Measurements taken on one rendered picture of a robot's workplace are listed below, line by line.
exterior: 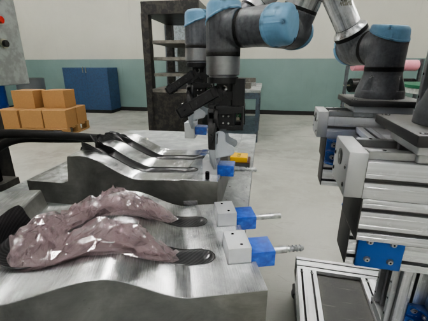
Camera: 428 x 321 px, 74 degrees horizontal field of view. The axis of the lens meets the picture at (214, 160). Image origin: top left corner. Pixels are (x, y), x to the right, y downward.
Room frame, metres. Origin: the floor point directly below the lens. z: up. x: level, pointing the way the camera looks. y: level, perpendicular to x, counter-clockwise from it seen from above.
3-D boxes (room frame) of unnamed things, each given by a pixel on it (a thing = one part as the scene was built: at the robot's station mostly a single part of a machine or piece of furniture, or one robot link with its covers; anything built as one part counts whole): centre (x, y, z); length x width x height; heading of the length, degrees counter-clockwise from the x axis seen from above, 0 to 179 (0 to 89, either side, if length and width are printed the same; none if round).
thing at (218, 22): (0.67, -0.02, 1.22); 0.09 x 0.08 x 0.11; 53
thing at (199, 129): (0.97, 0.03, 0.93); 0.13 x 0.05 x 0.05; 81
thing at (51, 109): (5.09, 3.03, 0.37); 1.20 x 0.82 x 0.74; 88
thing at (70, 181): (0.77, 0.22, 0.87); 0.50 x 0.26 x 0.14; 81
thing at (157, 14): (5.50, 0.53, 1.03); 1.54 x 0.94 x 2.06; 170
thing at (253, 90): (5.30, -0.50, 0.46); 1.90 x 0.70 x 0.92; 170
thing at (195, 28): (0.98, 0.05, 1.25); 0.09 x 0.08 x 0.11; 104
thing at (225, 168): (0.67, -0.04, 0.90); 0.13 x 0.05 x 0.05; 81
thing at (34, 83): (6.71, 4.18, 0.44); 0.59 x 0.59 x 0.88
